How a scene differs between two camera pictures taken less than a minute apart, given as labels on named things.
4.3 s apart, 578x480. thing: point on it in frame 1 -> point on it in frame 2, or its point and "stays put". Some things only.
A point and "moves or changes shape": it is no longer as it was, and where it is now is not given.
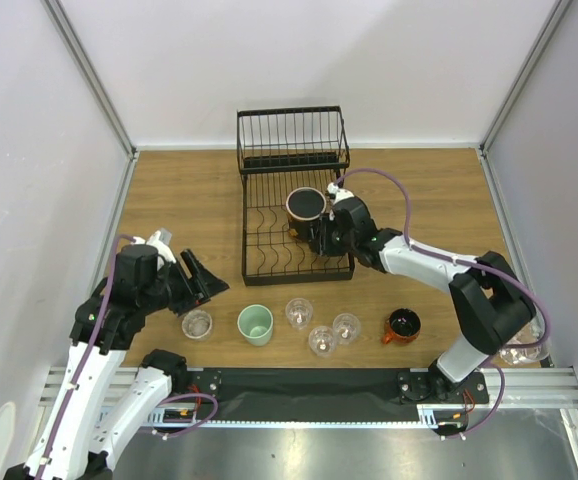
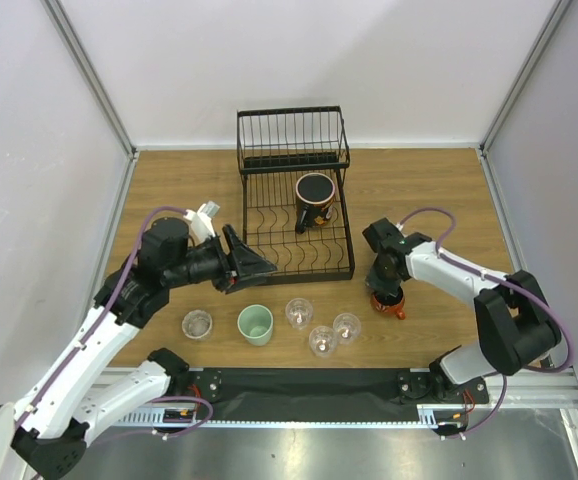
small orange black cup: x=402 y=326 -> x=390 y=302
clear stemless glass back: x=299 y=312 stays put
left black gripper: x=204 y=283 -> x=246 y=262
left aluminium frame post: x=64 y=27 stays put
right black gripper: x=327 y=236 -> x=386 y=286
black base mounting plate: x=323 y=394 stays put
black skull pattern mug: x=305 y=206 moves or changes shape
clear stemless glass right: x=347 y=328 stays put
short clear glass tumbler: x=197 y=324 stays put
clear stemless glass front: x=322 y=341 stays put
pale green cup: x=255 y=322 stays put
